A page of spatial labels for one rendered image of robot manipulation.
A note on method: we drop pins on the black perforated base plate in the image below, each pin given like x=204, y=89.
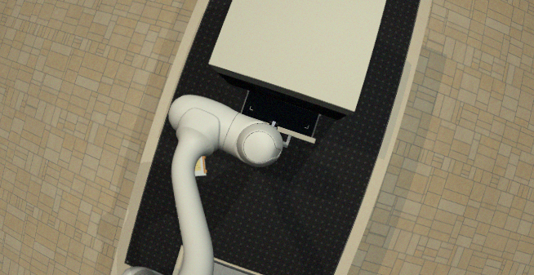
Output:
x=293, y=217

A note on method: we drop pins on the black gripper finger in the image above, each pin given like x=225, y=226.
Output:
x=274, y=124

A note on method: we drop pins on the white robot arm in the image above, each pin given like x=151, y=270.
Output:
x=202, y=126

